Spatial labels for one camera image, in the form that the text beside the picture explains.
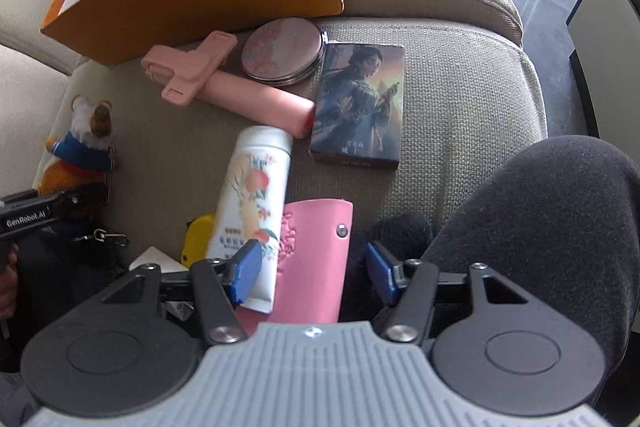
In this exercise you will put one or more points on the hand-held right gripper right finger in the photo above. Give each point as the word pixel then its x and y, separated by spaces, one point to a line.
pixel 381 274

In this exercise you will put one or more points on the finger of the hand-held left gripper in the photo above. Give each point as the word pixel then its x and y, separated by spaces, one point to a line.
pixel 82 204

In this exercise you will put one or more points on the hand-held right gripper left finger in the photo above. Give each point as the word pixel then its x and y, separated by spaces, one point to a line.
pixel 246 272

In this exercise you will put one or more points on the yellow round tape measure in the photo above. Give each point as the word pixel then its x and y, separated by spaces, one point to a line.
pixel 200 239

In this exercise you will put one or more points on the plush toy with blue shirt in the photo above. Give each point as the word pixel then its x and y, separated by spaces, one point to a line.
pixel 82 147

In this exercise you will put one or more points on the pink leather key case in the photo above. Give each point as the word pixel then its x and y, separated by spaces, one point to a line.
pixel 315 267

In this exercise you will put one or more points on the white tube with peach print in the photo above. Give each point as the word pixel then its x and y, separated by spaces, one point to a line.
pixel 252 192

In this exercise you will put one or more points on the card box with printed figure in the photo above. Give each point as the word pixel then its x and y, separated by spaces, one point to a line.
pixel 357 102

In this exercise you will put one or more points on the round pink compact mirror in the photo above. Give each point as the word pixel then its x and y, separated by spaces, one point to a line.
pixel 281 51

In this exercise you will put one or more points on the person's left hand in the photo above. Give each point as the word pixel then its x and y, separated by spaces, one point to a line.
pixel 7 287

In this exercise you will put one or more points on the dark cloth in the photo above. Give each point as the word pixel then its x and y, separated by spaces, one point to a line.
pixel 402 232

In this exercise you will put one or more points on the white paper card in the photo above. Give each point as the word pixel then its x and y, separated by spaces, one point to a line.
pixel 160 259

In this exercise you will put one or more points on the person's leg in dark pants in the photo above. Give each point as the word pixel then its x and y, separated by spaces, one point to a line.
pixel 540 217

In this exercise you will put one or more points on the pink selfie stick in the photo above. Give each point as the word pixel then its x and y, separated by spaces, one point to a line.
pixel 235 99

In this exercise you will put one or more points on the beige sofa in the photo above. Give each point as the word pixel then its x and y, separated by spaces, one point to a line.
pixel 450 82

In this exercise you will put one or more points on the white coffee table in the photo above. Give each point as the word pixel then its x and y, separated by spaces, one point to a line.
pixel 607 22

